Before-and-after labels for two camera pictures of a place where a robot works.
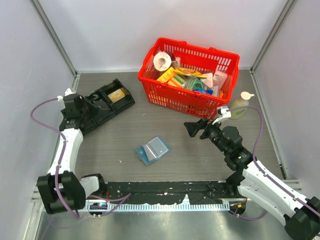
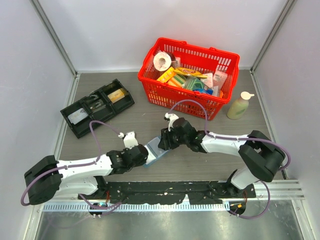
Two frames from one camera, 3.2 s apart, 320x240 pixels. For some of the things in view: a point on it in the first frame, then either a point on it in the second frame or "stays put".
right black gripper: (193, 127) → (166, 143)
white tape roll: (162, 61) stays put
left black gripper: (95, 108) → (140, 163)
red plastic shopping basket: (188, 78) stays put
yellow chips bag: (189, 71) stays put
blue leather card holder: (153, 150) stays put
